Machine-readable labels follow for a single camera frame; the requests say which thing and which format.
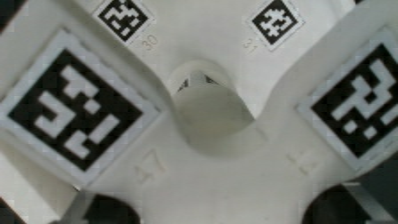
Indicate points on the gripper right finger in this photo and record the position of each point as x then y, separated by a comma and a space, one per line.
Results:
352, 204

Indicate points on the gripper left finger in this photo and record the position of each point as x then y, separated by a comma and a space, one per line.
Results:
107, 211

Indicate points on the white cross-shaped table base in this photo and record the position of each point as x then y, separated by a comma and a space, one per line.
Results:
331, 115

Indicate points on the white round table top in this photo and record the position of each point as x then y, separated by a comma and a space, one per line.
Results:
89, 123

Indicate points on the white cylindrical table leg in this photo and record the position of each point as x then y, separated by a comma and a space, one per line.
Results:
212, 109

